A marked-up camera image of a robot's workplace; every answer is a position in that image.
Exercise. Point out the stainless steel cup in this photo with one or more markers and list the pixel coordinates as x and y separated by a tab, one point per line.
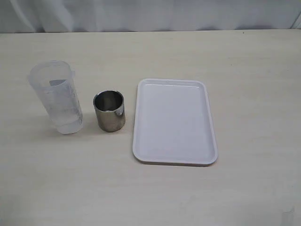
110	110

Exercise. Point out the clear plastic measuring cup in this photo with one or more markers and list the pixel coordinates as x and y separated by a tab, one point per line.
53	84

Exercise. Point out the white plastic tray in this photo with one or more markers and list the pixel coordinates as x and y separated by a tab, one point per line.
173	123

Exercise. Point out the white curtain backdrop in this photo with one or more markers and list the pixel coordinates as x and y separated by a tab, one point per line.
147	15

